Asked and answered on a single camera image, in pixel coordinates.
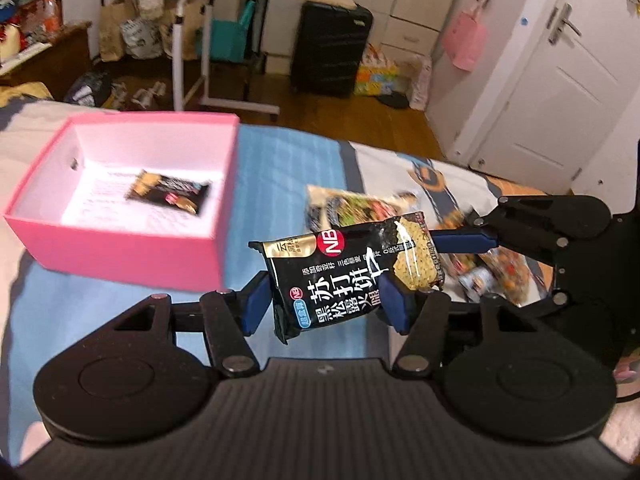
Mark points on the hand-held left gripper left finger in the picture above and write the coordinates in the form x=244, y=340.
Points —
x=256, y=305

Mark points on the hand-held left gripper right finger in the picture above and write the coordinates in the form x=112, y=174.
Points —
x=398, y=306

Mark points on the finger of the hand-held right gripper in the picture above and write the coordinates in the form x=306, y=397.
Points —
x=462, y=241
x=560, y=305

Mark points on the black cracker packet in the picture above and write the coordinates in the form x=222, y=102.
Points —
x=325, y=280

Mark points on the pink cardboard box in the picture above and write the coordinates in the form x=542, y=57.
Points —
x=125, y=260

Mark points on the clear bag of colourful nuts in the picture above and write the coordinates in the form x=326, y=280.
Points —
x=350, y=207

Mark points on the black and gold snack packet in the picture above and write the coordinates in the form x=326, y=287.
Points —
x=167, y=191

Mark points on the black round base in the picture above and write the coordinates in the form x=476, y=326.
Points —
x=395, y=101

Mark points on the white door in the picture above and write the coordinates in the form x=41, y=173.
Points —
x=540, y=100

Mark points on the white and pink bag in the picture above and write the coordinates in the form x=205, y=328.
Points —
x=421, y=85

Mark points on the colourful patterned bag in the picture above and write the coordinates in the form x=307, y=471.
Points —
x=380, y=80

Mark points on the pink hanging bag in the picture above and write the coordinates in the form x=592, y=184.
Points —
x=465, y=40

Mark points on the black suitcase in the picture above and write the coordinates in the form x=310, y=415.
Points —
x=330, y=50

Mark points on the white slippers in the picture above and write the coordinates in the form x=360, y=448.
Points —
x=149, y=95

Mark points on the black metal stand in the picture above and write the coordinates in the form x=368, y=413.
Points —
x=254, y=67

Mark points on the teal bag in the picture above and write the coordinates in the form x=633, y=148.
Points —
x=225, y=40

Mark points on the dark bag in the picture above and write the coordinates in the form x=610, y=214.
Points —
x=87, y=90

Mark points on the white printed bag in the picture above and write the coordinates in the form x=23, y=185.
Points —
x=142, y=37

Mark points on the brown paper bag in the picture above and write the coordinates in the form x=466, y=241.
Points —
x=112, y=30

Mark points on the wooden cabinet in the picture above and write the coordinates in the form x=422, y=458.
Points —
x=55, y=67

